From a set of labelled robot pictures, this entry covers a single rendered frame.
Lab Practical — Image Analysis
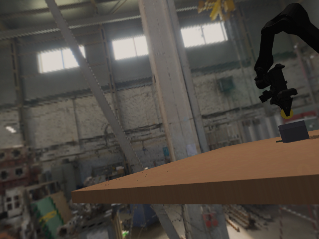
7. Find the gold coin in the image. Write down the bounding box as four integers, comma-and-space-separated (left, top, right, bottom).
281, 109, 293, 119

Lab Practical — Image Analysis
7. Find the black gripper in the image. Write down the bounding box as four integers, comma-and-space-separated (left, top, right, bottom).
269, 79, 298, 116

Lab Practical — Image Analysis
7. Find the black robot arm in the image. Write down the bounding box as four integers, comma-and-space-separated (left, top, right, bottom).
254, 3, 319, 102

